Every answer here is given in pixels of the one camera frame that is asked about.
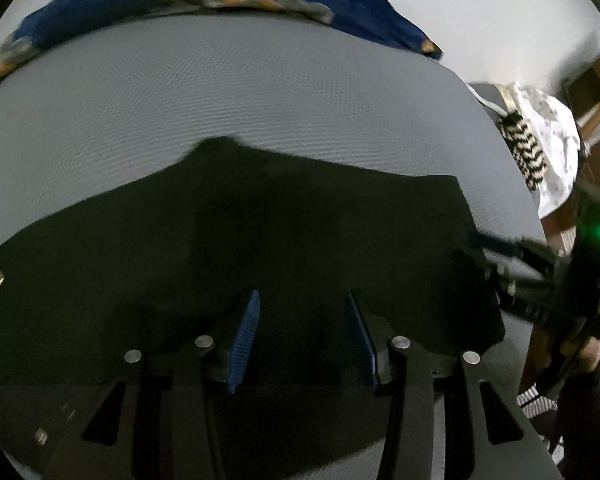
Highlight white patterned cloth pile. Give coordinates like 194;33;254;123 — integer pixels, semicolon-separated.
506;84;581;219

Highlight blue floral blanket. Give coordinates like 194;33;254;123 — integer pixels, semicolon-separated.
0;0;443;81

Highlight black white zigzag cloth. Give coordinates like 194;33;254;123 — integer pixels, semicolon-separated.
498;112;547;191

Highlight black pants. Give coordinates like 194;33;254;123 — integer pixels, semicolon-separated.
0;135;506;478

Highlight person's right hand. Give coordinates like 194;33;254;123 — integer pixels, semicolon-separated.
526;327;600;373

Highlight brown wooden furniture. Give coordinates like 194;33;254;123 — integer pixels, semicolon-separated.
542;41;600;256

